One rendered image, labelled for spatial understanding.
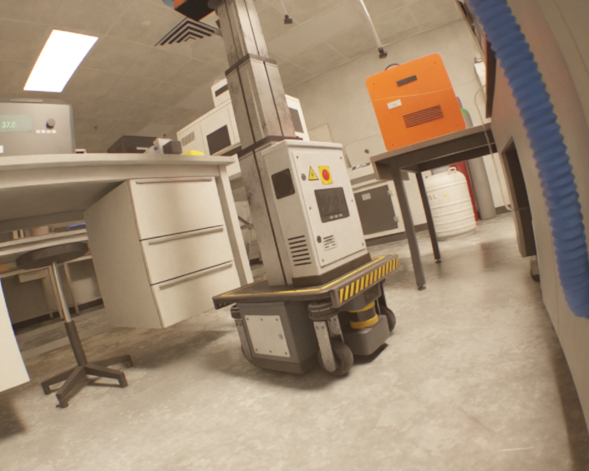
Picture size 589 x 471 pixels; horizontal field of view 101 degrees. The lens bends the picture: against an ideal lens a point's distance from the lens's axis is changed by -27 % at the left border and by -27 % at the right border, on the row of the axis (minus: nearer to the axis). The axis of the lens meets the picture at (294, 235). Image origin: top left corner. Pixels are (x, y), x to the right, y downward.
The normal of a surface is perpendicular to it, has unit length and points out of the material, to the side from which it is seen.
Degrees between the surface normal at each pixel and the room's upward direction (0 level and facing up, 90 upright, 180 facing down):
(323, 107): 90
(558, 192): 63
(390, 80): 90
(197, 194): 90
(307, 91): 90
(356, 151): 105
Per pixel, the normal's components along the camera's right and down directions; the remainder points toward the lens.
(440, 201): -0.73, 0.19
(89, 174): 0.81, -0.19
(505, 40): -0.37, 0.79
